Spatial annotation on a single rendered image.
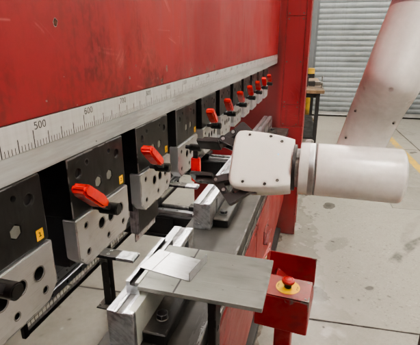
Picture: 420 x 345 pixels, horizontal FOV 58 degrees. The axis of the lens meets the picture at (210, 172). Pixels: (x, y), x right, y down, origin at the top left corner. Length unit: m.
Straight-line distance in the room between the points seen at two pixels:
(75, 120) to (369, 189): 0.43
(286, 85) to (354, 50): 5.63
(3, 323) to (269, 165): 0.41
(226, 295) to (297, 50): 2.26
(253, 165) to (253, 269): 0.34
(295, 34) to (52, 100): 2.47
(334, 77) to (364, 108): 7.75
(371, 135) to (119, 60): 0.44
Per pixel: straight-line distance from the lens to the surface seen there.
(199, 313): 0.96
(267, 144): 0.62
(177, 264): 0.90
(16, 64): 0.46
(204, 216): 1.30
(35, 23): 0.49
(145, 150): 0.67
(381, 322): 2.49
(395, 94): 0.64
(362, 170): 0.60
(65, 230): 0.57
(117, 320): 0.85
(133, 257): 0.94
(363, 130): 0.71
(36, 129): 0.48
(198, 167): 0.94
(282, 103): 2.90
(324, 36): 8.38
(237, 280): 0.85
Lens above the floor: 1.48
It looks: 19 degrees down
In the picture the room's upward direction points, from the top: straight up
